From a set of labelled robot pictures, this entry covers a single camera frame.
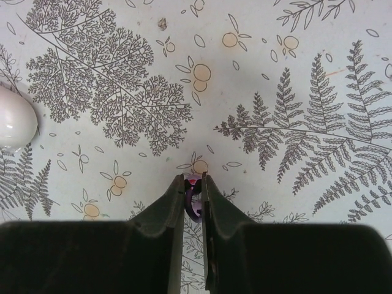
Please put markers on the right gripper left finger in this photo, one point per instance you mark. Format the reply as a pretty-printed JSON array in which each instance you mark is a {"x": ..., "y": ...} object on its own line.
[{"x": 140, "y": 255}]

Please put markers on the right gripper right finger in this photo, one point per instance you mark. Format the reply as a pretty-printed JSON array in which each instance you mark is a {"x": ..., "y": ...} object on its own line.
[{"x": 244, "y": 256}]

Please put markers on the purple earbud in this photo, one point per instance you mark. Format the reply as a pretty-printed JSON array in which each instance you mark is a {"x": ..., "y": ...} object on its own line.
[{"x": 193, "y": 206}]

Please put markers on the white earbud charging case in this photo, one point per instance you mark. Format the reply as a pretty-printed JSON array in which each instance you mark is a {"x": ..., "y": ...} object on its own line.
[{"x": 18, "y": 121}]

